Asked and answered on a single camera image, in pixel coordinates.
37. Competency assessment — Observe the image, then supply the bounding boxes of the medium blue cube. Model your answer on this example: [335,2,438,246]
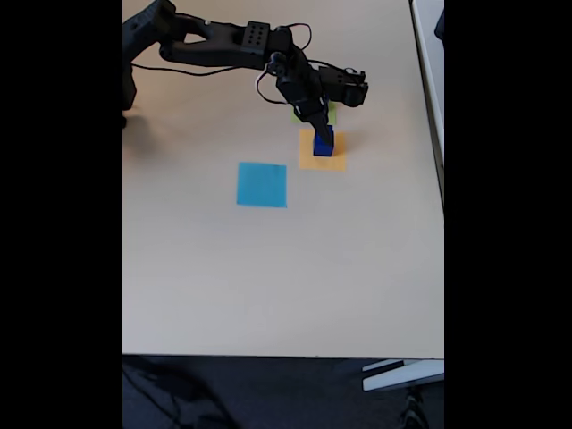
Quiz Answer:
[313,133,336,158]

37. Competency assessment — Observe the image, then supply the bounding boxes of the green paper square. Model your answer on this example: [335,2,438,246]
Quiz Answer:
[290,101,338,126]

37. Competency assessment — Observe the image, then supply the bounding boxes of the orange paper square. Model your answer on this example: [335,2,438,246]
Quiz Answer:
[297,128,348,172]

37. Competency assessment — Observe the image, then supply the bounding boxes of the light blue paper square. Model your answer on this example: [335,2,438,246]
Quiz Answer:
[236,161,288,209]

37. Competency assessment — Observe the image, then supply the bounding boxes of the white table foot bar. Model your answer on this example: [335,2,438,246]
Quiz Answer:
[361,358,445,393]

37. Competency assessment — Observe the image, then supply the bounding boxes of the short looped wrist cable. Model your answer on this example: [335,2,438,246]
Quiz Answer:
[256,71,291,106]

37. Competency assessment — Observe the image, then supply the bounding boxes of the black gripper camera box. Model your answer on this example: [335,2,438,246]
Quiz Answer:
[317,65,370,109]

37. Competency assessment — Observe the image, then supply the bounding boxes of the thick black floor cable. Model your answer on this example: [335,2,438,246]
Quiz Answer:
[122,357,233,429]

